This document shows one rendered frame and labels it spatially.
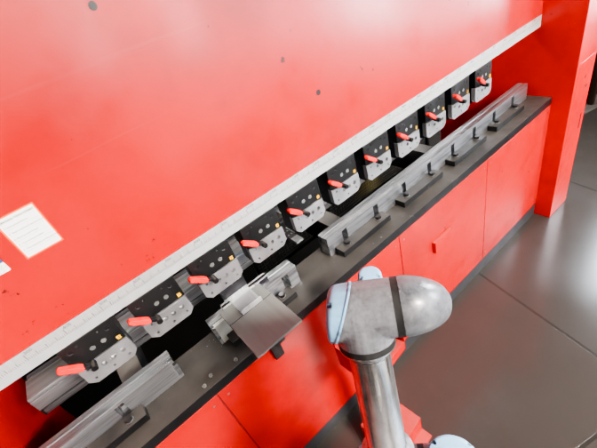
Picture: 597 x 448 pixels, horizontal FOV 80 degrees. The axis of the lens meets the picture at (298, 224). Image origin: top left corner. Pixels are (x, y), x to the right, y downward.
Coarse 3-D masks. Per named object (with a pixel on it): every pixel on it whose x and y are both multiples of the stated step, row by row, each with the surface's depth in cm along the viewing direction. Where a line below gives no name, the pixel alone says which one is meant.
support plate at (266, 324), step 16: (256, 288) 132; (272, 304) 124; (240, 320) 122; (256, 320) 120; (272, 320) 118; (288, 320) 116; (240, 336) 116; (256, 336) 115; (272, 336) 113; (256, 352) 110
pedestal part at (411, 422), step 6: (402, 408) 169; (402, 414) 167; (408, 414) 166; (414, 414) 166; (402, 420) 165; (408, 420) 164; (414, 420) 164; (420, 420) 165; (408, 426) 163; (414, 426) 162; (420, 426) 167; (408, 432) 161; (414, 432) 163; (420, 432) 169; (426, 432) 168; (414, 438) 166; (420, 438) 167; (426, 438) 166
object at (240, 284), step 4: (236, 280) 128; (240, 280) 129; (244, 280) 130; (232, 284) 127; (236, 284) 129; (240, 284) 130; (244, 284) 131; (228, 288) 127; (232, 288) 128; (236, 288) 129; (240, 288) 130; (244, 288) 133; (220, 292) 125; (224, 292) 126; (228, 292) 128; (232, 292) 129; (236, 292) 131; (224, 296) 127; (228, 296) 128; (232, 296) 130; (224, 300) 129; (228, 300) 130
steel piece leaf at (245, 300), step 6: (246, 288) 133; (240, 294) 131; (246, 294) 130; (252, 294) 130; (234, 300) 130; (240, 300) 129; (246, 300) 128; (252, 300) 127; (258, 300) 125; (240, 306) 127; (246, 306) 126; (252, 306) 125; (246, 312) 124
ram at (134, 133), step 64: (0, 0) 67; (64, 0) 72; (128, 0) 79; (192, 0) 86; (256, 0) 96; (320, 0) 108; (384, 0) 123; (448, 0) 143; (512, 0) 171; (0, 64) 70; (64, 64) 76; (128, 64) 83; (192, 64) 91; (256, 64) 102; (320, 64) 115; (384, 64) 133; (448, 64) 157; (0, 128) 73; (64, 128) 79; (128, 128) 87; (192, 128) 97; (256, 128) 109; (320, 128) 124; (384, 128) 145; (0, 192) 76; (64, 192) 83; (128, 192) 92; (192, 192) 103; (256, 192) 117; (0, 256) 80; (64, 256) 88; (128, 256) 98; (192, 256) 110; (0, 320) 84; (64, 320) 93; (0, 384) 89
